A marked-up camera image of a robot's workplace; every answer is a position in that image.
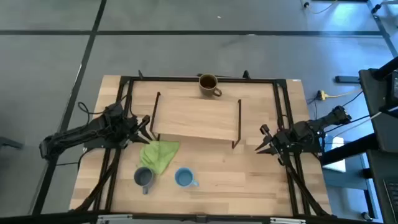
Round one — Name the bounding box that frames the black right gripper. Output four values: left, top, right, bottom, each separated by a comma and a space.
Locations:
254, 124, 297, 157

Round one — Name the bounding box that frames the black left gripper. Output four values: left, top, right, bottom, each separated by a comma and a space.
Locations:
116, 114, 154, 147

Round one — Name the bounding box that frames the blue mug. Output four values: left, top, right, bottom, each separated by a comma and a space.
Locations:
174, 167, 200, 189

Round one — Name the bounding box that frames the brown glazed ceramic mug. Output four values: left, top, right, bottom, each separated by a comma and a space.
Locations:
198, 73, 223, 98

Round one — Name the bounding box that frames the green cloth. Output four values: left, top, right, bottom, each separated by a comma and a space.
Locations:
138, 140, 181, 176

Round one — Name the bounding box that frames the grey mug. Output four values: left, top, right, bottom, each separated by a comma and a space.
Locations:
133, 166, 155, 195

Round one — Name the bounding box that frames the black floor foot bar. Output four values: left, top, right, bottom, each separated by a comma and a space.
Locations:
335, 75, 362, 85

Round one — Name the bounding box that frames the black side desk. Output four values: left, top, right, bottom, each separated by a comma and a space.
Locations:
358, 55, 398, 154

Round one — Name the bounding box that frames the black laptop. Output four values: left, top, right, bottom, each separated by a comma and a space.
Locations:
382, 177, 398, 224

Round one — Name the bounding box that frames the wooden shelf with black frame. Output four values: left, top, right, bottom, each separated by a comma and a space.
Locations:
149, 91, 243, 150

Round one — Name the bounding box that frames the black metal table frame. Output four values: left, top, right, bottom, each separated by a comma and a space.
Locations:
70, 69, 334, 218

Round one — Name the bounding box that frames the silver metal bracket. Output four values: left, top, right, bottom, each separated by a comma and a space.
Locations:
269, 217, 307, 224
96, 213, 134, 224

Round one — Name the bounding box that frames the yellow power cord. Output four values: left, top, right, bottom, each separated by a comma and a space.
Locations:
325, 89, 364, 99

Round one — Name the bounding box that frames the black camera mount rail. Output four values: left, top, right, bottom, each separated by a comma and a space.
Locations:
0, 210, 398, 224

